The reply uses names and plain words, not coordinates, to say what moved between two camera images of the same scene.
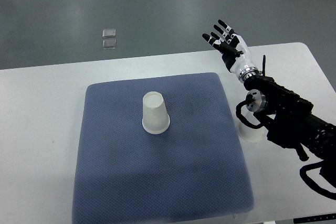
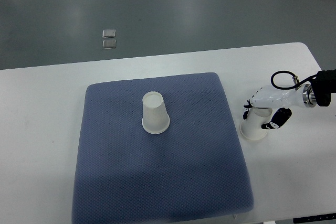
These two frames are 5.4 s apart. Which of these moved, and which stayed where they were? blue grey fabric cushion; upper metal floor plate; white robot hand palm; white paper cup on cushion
Moved: white robot hand palm
Stayed: blue grey fabric cushion; white paper cup on cushion; upper metal floor plate
